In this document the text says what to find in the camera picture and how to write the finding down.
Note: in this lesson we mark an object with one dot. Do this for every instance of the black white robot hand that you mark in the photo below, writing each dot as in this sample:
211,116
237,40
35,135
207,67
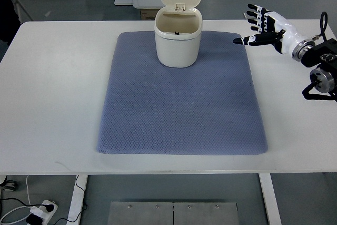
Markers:
273,29

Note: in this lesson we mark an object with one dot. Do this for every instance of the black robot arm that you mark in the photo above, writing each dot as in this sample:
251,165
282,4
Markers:
323,57

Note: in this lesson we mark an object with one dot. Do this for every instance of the white trash bin open lid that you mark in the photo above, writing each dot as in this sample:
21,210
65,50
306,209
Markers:
178,27

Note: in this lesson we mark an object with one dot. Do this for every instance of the cardboard box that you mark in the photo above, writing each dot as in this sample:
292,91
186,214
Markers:
148,14

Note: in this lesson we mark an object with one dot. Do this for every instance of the blue quilted mat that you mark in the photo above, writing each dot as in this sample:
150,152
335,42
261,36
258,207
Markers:
208,108

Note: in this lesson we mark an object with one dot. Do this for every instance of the white table leg right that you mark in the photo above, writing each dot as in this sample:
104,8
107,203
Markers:
270,202

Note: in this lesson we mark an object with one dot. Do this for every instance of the white table leg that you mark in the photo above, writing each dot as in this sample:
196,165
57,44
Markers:
270,202
77,201

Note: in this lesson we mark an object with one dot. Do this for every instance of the metal floor plate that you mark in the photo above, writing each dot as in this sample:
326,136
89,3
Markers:
173,213

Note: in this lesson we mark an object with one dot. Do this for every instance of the white table leg left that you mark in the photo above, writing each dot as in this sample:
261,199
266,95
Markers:
77,201

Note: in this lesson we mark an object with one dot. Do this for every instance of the white power strip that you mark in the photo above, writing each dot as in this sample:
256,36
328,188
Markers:
42,213

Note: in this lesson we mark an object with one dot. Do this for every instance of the caster wheel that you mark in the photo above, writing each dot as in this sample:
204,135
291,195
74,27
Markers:
6,184

